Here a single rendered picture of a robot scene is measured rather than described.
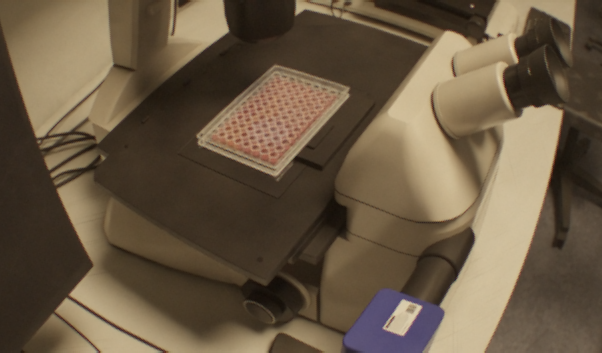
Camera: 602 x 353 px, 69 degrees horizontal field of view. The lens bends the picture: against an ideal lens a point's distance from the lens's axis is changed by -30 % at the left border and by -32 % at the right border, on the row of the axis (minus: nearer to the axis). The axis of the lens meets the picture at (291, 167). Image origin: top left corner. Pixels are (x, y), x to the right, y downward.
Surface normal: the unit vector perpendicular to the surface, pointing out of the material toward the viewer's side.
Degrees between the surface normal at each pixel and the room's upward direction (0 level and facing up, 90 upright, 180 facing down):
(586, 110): 0
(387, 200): 86
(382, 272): 90
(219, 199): 0
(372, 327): 0
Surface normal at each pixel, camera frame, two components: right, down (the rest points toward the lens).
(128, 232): -0.42, -0.03
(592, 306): -0.05, -0.73
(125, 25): -0.54, 0.60
